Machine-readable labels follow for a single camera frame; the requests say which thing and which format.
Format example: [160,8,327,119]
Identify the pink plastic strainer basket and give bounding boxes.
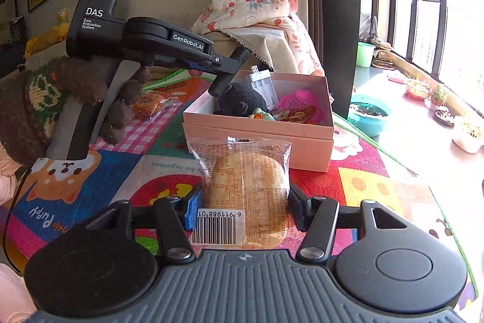
[280,89,324,123]

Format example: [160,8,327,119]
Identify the black plush toy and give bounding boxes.
[214,83,267,117]

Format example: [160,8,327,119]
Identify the packaged bread with barcode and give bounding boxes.
[188,137,291,249]

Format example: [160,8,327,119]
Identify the pink cardboard box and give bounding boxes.
[183,73,334,172]

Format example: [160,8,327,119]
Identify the red plant bowl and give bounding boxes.
[404,74,431,101]

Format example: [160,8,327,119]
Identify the teal plant bowl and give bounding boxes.
[348,94,391,138]

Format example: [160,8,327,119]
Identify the brown knit gloved left hand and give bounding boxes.
[0,56,150,166]

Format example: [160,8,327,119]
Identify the green cup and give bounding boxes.
[356,42,375,68]

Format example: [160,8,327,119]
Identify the floral quilt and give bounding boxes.
[190,0,325,76]

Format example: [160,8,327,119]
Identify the colourful play mat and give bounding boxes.
[5,69,479,312]

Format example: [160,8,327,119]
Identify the yellow plush toy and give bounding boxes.
[24,8,70,59]

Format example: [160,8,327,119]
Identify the packaged brown bun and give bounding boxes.
[130,90,180,121]

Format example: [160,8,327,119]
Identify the white plant pot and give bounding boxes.
[452,116,483,154]

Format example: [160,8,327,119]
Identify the white battery charger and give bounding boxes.
[246,65,280,111]

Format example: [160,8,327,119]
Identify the beige sofa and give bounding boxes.
[23,25,299,82]

